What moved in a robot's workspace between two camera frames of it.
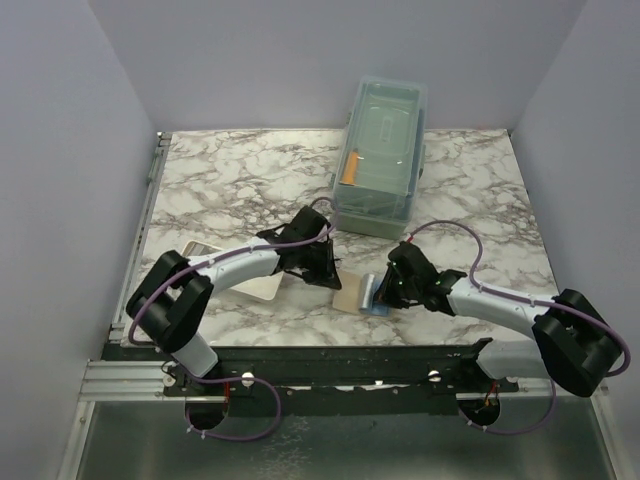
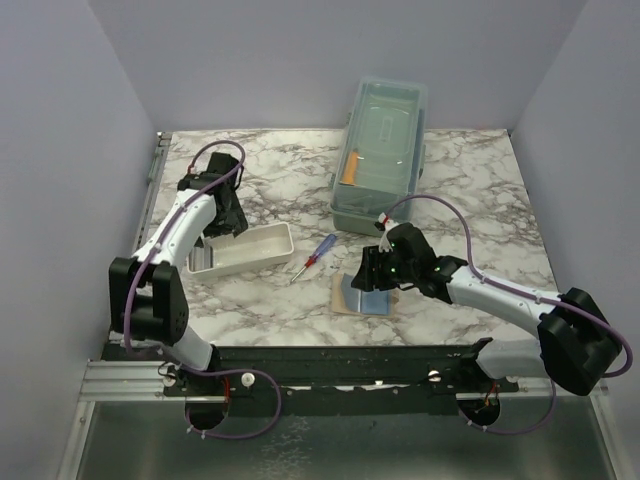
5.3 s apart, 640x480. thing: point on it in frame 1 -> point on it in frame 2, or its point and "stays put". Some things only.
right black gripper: x=385 y=292 -> x=369 y=279
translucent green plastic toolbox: x=381 y=156 stays put
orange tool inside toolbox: x=349 y=174 stays put
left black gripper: x=327 y=276 -> x=235 y=222
